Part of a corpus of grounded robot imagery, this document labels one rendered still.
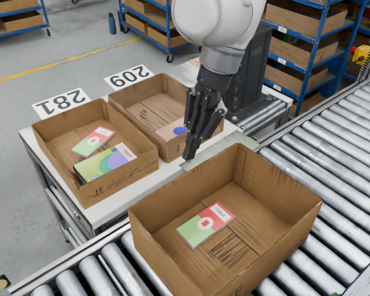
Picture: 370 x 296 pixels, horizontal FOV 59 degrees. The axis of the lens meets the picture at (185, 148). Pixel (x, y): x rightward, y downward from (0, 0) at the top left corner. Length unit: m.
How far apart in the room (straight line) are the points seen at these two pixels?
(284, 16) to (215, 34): 1.83
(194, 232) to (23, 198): 1.48
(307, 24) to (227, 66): 1.57
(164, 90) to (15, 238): 1.16
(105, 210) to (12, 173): 1.46
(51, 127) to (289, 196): 0.86
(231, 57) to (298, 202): 0.45
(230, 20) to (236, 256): 0.63
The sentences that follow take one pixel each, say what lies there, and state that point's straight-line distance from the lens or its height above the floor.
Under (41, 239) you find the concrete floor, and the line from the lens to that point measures 2.01.
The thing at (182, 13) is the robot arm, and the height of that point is 1.39.
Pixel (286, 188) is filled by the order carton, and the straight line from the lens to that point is 0.95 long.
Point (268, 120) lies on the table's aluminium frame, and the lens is 1.44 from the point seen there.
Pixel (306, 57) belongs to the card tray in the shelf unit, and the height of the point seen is 0.60.
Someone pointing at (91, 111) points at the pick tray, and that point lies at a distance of 1.35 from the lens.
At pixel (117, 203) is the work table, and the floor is 0.75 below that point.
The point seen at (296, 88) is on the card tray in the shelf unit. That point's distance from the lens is 2.40.
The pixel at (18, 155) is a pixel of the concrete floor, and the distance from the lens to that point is 2.56.
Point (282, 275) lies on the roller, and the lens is 0.94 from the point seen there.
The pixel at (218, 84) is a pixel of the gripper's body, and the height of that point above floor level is 1.19.
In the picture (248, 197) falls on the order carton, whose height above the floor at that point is 0.76.
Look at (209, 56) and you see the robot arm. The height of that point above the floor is 1.25.
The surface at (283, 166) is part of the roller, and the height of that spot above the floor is 0.74.
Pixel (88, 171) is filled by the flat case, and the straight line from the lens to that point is 1.10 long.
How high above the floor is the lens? 1.55
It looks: 42 degrees down
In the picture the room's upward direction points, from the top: straight up
